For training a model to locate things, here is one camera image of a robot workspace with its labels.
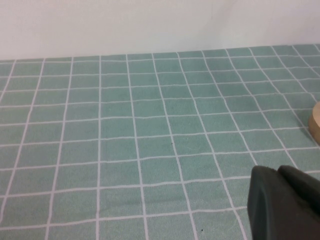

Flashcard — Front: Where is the green white grid tablecloth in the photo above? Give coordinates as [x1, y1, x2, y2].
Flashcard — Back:
[0, 43, 320, 240]

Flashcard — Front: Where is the wooden peg headphone stand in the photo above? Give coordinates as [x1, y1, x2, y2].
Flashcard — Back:
[307, 100, 320, 145]

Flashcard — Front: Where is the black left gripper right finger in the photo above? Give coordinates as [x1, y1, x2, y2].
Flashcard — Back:
[277, 165, 320, 215]

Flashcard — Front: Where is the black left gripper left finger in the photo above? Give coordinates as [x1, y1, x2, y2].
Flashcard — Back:
[246, 165, 320, 240]

